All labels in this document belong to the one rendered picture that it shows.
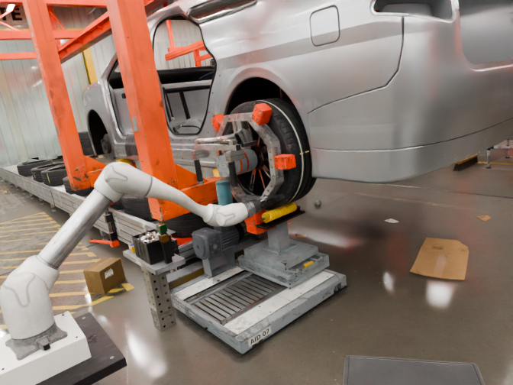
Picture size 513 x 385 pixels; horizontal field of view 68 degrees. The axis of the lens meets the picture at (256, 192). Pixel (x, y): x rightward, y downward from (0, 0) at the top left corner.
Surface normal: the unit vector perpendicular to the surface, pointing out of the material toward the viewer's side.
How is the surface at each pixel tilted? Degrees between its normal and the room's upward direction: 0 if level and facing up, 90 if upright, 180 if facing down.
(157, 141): 90
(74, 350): 90
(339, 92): 90
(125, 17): 90
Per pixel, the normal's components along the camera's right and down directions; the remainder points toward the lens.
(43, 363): 0.62, 0.11
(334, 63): -0.75, 0.25
